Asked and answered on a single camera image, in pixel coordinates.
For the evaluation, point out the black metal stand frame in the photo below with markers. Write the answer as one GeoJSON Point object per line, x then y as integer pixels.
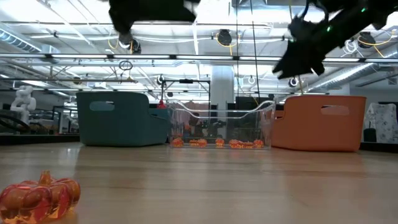
{"type": "Point", "coordinates": [186, 81]}

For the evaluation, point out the white patterned cloth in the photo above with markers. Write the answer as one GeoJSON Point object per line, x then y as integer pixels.
{"type": "Point", "coordinates": [384, 118]}

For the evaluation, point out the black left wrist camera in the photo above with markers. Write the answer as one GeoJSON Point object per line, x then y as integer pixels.
{"type": "Point", "coordinates": [124, 28]}

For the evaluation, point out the orange plastic bin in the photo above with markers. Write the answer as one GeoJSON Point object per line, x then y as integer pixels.
{"type": "Point", "coordinates": [317, 130]}

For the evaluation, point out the teal plastic bin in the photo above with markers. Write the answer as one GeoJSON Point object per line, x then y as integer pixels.
{"type": "Point", "coordinates": [124, 121]}

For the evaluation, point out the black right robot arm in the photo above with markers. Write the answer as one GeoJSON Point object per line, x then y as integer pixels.
{"type": "Point", "coordinates": [387, 11]}

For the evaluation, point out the small red object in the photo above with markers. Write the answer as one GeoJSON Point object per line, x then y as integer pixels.
{"type": "Point", "coordinates": [161, 105]}

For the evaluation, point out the black curved tube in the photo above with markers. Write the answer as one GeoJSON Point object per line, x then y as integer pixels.
{"type": "Point", "coordinates": [12, 119]}

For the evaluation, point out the person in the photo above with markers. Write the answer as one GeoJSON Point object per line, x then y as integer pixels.
{"type": "Point", "coordinates": [193, 119]}

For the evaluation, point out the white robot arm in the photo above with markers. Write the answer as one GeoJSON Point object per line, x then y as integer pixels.
{"type": "Point", "coordinates": [23, 101]}

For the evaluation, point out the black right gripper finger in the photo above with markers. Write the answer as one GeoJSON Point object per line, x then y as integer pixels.
{"type": "Point", "coordinates": [292, 65]}
{"type": "Point", "coordinates": [317, 67]}

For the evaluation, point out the long white light bar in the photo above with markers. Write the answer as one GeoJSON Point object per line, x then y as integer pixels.
{"type": "Point", "coordinates": [140, 56]}

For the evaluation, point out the clear plastic bin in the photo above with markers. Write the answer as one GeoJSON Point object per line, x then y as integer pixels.
{"type": "Point", "coordinates": [217, 124]}

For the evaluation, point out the black bulky object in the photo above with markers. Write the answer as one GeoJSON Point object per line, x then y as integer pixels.
{"type": "Point", "coordinates": [369, 135]}

